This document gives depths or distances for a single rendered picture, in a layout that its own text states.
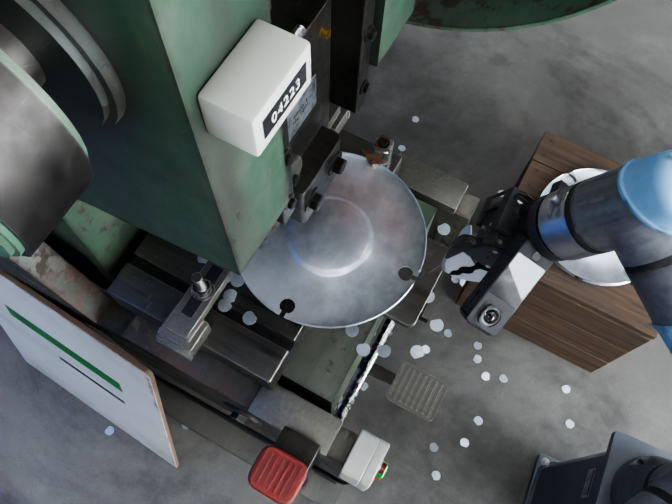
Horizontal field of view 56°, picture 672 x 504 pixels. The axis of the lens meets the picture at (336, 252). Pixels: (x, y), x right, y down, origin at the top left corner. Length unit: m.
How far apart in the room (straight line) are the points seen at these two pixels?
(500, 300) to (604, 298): 0.80
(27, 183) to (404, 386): 1.24
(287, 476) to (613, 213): 0.53
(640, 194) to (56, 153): 0.45
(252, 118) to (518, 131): 1.73
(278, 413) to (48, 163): 0.71
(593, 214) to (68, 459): 1.43
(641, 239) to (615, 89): 1.69
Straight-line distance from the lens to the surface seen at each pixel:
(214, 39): 0.39
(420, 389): 1.52
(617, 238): 0.62
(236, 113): 0.38
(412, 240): 0.95
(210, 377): 1.06
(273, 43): 0.41
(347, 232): 0.94
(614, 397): 1.83
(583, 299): 1.48
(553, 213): 0.66
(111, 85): 0.41
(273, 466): 0.88
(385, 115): 2.02
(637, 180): 0.59
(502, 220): 0.74
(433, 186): 1.16
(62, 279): 1.08
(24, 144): 0.37
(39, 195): 0.38
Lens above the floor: 1.64
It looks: 67 degrees down
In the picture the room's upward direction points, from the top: 3 degrees clockwise
